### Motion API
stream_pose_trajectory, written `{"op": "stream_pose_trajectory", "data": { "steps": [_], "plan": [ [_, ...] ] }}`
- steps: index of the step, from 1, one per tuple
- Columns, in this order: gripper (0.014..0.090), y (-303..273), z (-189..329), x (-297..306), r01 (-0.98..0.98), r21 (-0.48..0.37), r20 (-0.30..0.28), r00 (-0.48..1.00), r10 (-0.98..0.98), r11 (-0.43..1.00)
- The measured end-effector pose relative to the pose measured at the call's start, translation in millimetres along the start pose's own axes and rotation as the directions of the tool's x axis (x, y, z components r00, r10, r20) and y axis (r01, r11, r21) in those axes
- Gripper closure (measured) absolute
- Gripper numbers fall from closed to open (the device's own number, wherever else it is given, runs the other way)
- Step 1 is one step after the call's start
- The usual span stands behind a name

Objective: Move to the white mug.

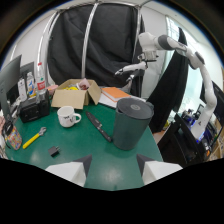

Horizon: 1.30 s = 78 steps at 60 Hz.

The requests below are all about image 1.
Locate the grey cylindrical bin with lid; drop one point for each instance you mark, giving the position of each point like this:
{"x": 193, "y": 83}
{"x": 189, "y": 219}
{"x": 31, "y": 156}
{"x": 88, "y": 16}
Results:
{"x": 131, "y": 124}

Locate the clear bottle with red label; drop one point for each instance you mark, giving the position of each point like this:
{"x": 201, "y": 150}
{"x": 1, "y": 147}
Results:
{"x": 40, "y": 80}

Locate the black knife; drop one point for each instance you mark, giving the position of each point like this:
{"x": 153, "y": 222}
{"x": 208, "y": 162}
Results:
{"x": 98, "y": 126}

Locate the bottle with blue label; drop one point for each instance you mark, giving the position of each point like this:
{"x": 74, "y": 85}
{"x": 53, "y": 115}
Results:
{"x": 30, "y": 84}

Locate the white mug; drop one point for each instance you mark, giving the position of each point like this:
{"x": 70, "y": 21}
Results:
{"x": 67, "y": 116}

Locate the orange book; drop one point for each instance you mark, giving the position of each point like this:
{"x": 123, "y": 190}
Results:
{"x": 115, "y": 92}

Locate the white bottle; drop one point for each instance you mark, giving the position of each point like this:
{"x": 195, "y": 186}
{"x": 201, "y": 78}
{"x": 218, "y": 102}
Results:
{"x": 22, "y": 89}

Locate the white paper sheets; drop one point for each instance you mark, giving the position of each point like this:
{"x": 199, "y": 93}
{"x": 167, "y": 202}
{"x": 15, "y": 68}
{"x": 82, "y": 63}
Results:
{"x": 108, "y": 99}

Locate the computer monitor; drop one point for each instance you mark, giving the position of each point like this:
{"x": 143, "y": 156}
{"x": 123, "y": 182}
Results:
{"x": 9, "y": 81}

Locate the black desk with equipment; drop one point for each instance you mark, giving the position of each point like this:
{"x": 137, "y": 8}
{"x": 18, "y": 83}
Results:
{"x": 181, "y": 141}

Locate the black toaster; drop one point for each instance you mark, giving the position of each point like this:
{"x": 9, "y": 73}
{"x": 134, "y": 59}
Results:
{"x": 34, "y": 107}

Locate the black curtain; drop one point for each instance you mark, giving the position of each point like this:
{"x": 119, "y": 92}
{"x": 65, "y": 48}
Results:
{"x": 96, "y": 43}

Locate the colourful patterned cup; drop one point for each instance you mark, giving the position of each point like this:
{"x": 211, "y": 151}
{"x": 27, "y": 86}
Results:
{"x": 12, "y": 136}

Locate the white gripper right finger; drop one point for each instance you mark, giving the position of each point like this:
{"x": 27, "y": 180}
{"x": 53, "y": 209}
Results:
{"x": 156, "y": 170}

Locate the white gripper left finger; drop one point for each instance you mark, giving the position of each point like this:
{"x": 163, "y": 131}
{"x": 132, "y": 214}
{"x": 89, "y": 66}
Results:
{"x": 71, "y": 170}

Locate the small black power adapter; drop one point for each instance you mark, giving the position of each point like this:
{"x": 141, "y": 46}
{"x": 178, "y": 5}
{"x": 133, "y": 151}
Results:
{"x": 54, "y": 151}

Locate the black cloth hanging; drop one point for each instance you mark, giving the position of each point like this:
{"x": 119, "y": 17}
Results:
{"x": 170, "y": 90}

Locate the open cardboard box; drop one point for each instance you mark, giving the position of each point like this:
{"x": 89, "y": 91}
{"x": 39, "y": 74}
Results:
{"x": 75, "y": 94}

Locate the metal frame pole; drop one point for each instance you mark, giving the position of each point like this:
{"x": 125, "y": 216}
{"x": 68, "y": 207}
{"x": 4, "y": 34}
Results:
{"x": 87, "y": 40}

